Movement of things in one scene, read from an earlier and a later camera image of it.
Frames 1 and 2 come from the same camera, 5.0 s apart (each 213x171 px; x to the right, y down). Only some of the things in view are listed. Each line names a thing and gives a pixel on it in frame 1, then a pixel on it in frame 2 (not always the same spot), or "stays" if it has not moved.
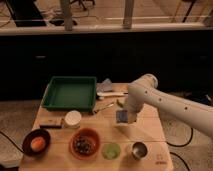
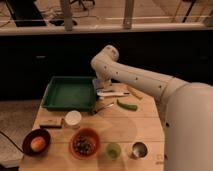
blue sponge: x=121 y=116 → x=95 y=84
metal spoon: x=103 y=107 stays
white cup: x=72 y=119 stays
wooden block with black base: x=50 y=122 stays
